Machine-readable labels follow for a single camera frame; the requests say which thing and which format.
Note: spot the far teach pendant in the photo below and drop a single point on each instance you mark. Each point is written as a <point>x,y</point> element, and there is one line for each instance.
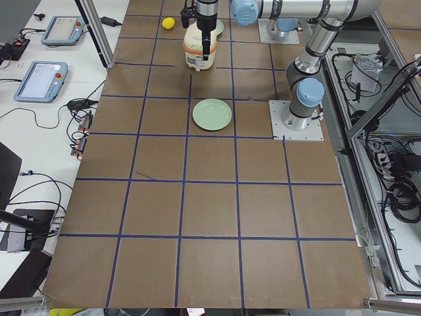
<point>63,30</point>

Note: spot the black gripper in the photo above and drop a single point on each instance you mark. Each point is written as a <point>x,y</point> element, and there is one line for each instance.
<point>206,20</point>

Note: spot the brown paper table mat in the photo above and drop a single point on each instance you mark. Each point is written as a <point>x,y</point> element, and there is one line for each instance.
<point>166,214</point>

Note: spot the black power adapter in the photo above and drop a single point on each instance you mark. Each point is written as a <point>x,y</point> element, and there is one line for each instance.
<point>110,21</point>

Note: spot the left green plate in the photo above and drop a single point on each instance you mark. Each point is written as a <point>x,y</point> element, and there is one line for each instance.
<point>212,114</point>

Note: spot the green plate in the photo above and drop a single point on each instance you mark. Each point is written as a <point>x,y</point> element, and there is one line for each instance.
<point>212,114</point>
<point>219,27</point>

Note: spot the near teach pendant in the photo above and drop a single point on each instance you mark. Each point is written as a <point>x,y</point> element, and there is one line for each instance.
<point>42,82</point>

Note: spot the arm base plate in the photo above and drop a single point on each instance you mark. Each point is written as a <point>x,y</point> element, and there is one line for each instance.
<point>287,127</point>
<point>291,39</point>

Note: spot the right green plate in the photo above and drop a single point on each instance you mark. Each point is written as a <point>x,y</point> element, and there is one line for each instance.
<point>219,27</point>

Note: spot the aluminium frame post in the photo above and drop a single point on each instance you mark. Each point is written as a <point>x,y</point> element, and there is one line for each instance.
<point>91,18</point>

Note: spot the white rice cooker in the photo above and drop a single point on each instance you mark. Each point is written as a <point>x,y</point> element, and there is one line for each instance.
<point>193,48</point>

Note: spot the teach pendant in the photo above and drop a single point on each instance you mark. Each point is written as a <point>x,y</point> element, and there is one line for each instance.
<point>63,30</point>
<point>42,82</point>

